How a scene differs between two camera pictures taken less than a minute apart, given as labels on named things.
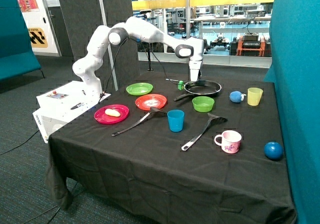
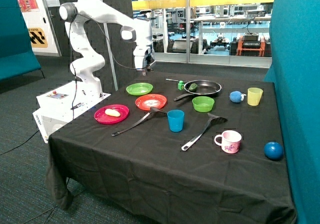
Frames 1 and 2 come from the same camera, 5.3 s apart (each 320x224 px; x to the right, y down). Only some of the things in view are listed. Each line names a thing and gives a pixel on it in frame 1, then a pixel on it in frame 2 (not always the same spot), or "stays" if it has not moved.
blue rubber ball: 273,150 stays
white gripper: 194,66 -> 139,52
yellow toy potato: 112,112 stays
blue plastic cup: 176,118 stays
